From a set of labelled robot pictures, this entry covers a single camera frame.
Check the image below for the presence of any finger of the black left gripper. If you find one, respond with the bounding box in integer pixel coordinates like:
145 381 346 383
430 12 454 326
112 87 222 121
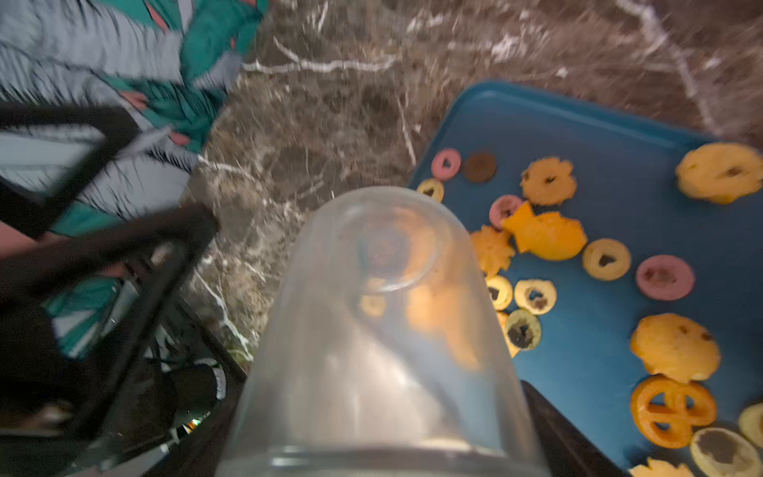
1 103 140 239

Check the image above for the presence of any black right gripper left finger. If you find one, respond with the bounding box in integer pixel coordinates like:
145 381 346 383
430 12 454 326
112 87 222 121
144 396 240 477

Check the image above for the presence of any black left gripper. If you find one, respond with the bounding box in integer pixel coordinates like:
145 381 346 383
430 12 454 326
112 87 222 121
1 205 227 476

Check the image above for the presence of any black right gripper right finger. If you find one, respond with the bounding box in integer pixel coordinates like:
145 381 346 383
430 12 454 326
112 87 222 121
521 381 625 477

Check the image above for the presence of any jar with beige lid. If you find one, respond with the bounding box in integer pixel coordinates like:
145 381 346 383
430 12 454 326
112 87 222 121
216 187 550 476

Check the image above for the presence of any orange pretzel cookie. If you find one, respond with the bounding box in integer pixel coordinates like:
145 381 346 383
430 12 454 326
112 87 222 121
630 376 717 449

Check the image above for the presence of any teal rectangular tray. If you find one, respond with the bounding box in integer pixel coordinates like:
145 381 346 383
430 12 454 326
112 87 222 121
407 79 763 475

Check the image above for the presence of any orange flower cookie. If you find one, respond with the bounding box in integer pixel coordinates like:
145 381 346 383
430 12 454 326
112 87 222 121
521 157 577 206

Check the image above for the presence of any yellow round cookie far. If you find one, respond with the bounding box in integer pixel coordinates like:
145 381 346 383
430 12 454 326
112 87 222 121
676 142 762 205

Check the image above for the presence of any pink ring cookie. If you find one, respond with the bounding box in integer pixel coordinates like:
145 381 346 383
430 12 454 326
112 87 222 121
636 254 695 301

